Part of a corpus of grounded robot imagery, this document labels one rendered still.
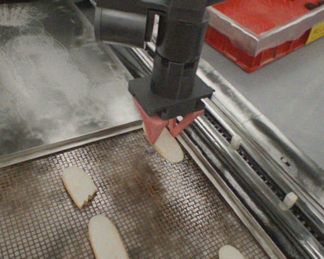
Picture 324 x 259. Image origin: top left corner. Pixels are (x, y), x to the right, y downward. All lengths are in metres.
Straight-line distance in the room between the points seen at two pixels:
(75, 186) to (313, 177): 0.39
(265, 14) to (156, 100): 0.72
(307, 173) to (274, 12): 0.61
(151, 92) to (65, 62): 0.34
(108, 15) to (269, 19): 0.73
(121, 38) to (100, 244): 0.25
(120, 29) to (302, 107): 0.51
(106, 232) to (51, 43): 0.49
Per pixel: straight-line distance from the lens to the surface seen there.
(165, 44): 0.39
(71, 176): 0.49
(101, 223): 0.45
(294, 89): 0.83
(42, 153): 0.53
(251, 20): 1.04
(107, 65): 0.73
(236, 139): 0.61
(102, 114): 0.60
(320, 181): 0.61
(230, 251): 0.46
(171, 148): 0.49
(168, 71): 0.40
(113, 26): 0.38
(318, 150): 0.71
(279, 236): 0.59
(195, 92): 0.44
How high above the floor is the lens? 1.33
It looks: 49 degrees down
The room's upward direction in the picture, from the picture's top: straight up
